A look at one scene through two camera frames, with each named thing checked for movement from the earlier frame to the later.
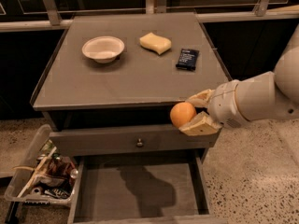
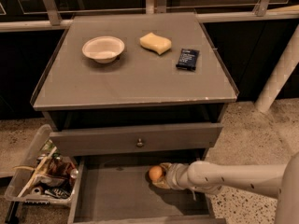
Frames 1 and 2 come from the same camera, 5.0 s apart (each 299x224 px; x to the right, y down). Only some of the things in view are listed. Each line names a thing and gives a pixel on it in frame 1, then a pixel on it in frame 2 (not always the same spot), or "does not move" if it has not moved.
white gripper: x=223 y=104 -> x=173 y=175
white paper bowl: x=103 y=49 does not move
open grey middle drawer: x=141 y=189 does not move
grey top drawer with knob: x=129 y=140 does not move
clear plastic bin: x=46 y=176 does not move
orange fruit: x=182 y=113 -> x=155 y=173
